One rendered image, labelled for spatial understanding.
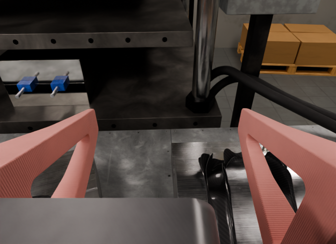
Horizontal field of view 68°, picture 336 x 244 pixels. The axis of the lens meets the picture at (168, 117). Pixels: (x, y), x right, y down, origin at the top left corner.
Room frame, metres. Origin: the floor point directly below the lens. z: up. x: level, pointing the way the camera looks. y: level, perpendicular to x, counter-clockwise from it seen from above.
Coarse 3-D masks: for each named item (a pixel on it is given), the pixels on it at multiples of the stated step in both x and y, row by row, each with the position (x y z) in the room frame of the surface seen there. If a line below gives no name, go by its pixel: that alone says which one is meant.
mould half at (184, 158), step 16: (176, 144) 0.46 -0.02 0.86; (192, 144) 0.46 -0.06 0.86; (208, 144) 0.46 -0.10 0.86; (224, 144) 0.46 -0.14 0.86; (176, 160) 0.33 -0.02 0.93; (192, 160) 0.33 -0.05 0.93; (176, 176) 0.29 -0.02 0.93; (192, 176) 0.29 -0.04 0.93; (240, 176) 0.29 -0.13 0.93; (176, 192) 0.28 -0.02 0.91; (192, 192) 0.26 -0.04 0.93; (240, 192) 0.26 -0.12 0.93; (304, 192) 0.27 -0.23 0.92; (240, 208) 0.24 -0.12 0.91; (240, 224) 0.22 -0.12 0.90; (256, 224) 0.22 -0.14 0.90; (240, 240) 0.20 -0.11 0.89; (256, 240) 0.20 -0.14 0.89
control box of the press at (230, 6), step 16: (224, 0) 0.88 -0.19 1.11; (240, 0) 0.84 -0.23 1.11; (256, 0) 0.85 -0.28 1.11; (272, 0) 0.85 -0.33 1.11; (288, 0) 0.85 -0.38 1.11; (304, 0) 0.85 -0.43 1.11; (256, 16) 0.90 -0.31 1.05; (272, 16) 0.90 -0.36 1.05; (256, 32) 0.90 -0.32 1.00; (256, 48) 0.90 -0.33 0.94; (256, 64) 0.90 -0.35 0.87; (240, 96) 0.90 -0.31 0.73; (240, 112) 0.90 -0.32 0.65
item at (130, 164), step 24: (96, 144) 0.52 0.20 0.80; (120, 144) 0.52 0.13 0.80; (144, 144) 0.52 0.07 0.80; (168, 144) 0.52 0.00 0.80; (96, 168) 0.43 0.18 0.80; (120, 168) 0.43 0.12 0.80; (144, 168) 0.43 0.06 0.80; (168, 168) 0.43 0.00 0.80; (120, 192) 0.36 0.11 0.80; (144, 192) 0.36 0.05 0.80; (168, 192) 0.36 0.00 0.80
